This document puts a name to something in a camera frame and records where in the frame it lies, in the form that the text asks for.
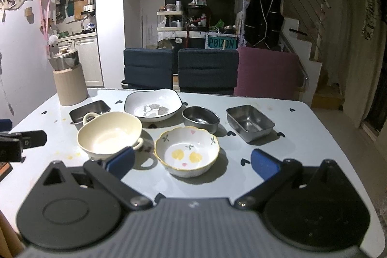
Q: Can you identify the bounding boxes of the cream ceramic handled dish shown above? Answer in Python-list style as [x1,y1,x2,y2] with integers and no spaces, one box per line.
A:
[77,112,144,159]

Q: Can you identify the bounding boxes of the rectangular steel tray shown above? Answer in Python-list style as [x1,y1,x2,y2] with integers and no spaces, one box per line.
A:
[69,100,111,124]
[226,105,275,143]

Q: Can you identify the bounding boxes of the white square ginkgo plate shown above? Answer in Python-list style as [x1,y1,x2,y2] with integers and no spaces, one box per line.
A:
[124,88,182,122]

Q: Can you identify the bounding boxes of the white floral scalloped bowl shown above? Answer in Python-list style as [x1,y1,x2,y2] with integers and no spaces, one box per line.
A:
[154,126,220,178]

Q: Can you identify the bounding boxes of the oval stainless steel bowl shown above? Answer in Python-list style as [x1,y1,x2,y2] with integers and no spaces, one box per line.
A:
[182,106,220,134]

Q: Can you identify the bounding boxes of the black trash bin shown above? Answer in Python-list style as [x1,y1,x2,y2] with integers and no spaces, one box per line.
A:
[121,80,128,89]

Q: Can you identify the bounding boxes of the beige canister with steel lid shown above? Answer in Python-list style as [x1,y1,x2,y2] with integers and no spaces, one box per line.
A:
[50,48,89,106]

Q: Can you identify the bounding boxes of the maroon chair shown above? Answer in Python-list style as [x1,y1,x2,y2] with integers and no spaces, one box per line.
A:
[233,47,299,100]

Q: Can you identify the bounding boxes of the dark blue chair left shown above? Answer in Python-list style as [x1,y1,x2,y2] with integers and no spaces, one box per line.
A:
[123,48,174,90]

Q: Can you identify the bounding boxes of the dark blue chair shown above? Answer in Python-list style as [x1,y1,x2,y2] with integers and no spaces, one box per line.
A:
[178,48,239,96]
[123,48,174,90]

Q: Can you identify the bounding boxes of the dark blue chair right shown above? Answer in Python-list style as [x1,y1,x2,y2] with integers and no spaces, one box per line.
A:
[178,48,239,96]

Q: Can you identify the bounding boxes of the white kitchen cabinets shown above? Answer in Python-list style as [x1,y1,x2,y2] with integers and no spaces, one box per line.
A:
[58,33,104,87]

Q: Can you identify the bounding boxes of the teal POIZON box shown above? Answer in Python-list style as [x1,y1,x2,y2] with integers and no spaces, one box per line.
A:
[205,33,238,50]

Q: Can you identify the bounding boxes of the black vest on hanger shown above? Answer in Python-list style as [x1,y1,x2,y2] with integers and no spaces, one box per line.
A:
[244,0,284,50]

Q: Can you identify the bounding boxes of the cluttered storage shelf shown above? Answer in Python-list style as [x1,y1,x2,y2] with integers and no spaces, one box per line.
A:
[157,0,209,50]

